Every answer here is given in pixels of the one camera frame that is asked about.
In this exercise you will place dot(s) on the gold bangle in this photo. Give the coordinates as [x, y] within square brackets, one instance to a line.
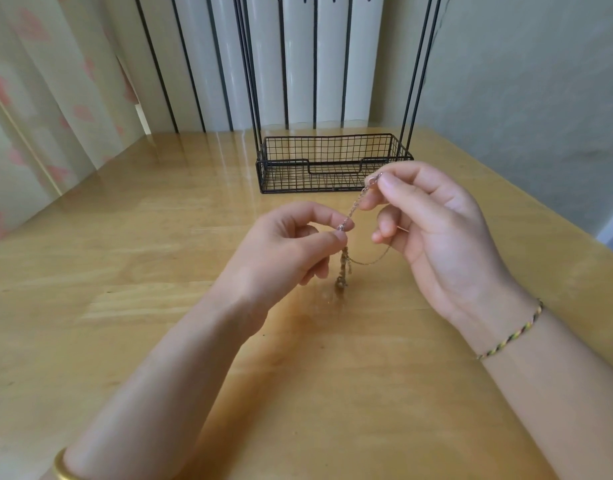
[63, 467]

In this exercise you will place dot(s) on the person's left hand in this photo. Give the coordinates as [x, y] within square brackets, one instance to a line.
[276, 263]

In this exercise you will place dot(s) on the person's left forearm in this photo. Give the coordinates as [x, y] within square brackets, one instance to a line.
[162, 400]

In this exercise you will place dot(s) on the person's right hand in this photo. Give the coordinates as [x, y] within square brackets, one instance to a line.
[441, 240]

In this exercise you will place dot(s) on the white black-striped curtain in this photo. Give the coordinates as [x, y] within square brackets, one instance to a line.
[222, 65]

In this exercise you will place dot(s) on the pink floral curtain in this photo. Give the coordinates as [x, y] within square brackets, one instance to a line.
[42, 105]

